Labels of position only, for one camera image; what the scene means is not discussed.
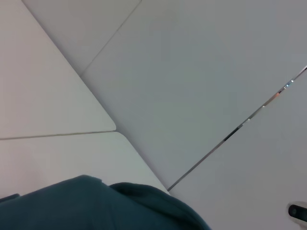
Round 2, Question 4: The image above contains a teal FREE print T-shirt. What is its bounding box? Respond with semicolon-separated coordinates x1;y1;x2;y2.
0;174;212;230

